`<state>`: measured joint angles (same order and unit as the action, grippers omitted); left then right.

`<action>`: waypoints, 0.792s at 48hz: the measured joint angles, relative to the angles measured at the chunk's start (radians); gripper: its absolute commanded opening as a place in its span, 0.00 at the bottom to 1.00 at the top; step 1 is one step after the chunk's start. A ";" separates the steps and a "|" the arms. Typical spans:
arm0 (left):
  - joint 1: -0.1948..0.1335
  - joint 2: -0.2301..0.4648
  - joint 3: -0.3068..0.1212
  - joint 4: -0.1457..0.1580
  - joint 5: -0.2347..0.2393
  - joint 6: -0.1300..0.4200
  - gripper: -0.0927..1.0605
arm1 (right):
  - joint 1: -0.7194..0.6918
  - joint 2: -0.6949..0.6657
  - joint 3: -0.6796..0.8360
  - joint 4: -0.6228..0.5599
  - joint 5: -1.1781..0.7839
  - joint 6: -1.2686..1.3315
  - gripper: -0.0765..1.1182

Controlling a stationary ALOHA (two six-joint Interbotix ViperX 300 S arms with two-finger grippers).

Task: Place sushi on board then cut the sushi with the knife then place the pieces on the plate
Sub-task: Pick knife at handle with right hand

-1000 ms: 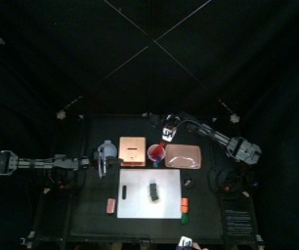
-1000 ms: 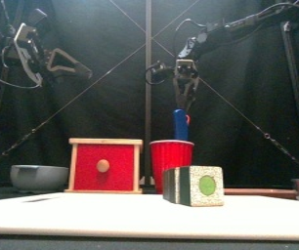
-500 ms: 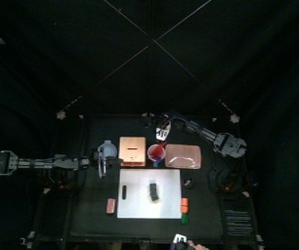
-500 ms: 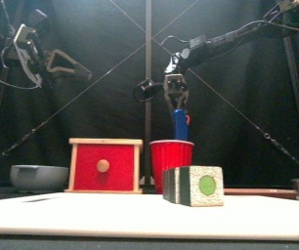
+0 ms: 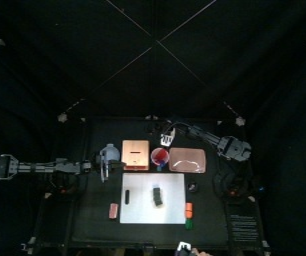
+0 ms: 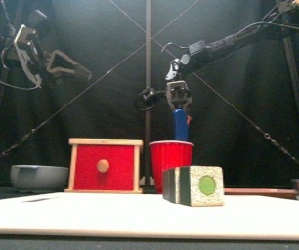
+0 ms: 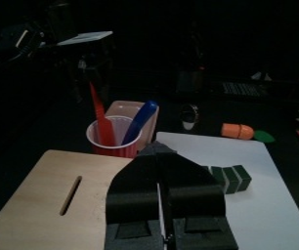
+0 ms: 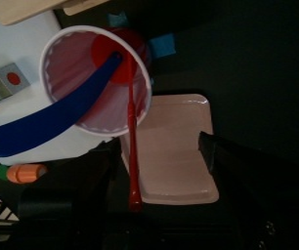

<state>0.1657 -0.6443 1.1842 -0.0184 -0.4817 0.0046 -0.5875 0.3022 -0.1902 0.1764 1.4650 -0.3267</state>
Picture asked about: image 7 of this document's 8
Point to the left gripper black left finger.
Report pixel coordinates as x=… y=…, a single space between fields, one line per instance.
x=130 y=198

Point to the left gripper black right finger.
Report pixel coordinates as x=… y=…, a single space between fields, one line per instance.
x=194 y=195

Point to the green sushi roll piece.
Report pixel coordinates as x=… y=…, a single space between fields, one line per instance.
x=242 y=177
x=230 y=179
x=217 y=175

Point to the white cutting board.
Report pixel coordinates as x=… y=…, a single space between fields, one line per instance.
x=263 y=195

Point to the pink rectangular plate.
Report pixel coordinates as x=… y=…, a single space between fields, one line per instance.
x=121 y=109

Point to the red plastic cup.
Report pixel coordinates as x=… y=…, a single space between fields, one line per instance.
x=111 y=152

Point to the red front wooden box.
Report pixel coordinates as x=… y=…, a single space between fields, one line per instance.
x=37 y=201

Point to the orange toy carrot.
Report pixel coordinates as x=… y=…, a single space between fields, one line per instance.
x=235 y=131

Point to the green toy leaf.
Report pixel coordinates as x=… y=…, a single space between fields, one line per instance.
x=263 y=136

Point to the silver metal cup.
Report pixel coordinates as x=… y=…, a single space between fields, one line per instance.
x=190 y=114

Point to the background keyboard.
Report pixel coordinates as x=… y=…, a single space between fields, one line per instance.
x=241 y=89

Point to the white topped background table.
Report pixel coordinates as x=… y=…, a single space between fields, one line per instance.
x=85 y=37

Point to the dark background equipment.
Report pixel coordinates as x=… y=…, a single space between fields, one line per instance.
x=11 y=42

